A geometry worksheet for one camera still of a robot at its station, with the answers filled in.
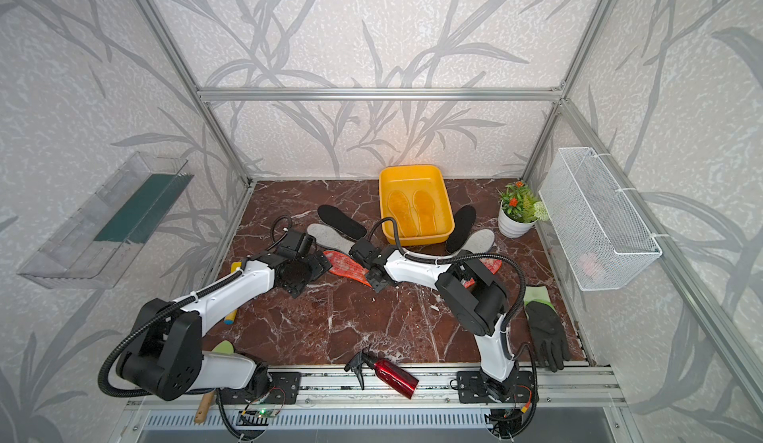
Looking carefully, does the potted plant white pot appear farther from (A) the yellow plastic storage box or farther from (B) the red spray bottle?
(B) the red spray bottle

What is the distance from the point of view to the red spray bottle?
726mm

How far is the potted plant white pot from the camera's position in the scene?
93cm

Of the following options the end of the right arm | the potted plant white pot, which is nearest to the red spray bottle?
the end of the right arm

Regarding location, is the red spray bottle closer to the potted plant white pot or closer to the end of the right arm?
the end of the right arm

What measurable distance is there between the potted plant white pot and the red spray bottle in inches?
22.1
